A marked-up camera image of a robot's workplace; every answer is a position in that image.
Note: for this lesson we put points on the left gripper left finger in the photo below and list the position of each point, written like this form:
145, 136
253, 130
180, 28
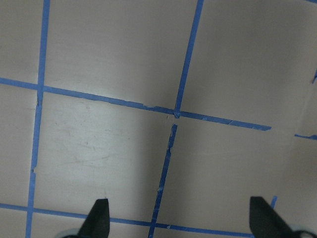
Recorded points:
97, 223

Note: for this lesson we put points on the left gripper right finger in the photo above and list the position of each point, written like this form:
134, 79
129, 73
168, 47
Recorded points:
264, 222

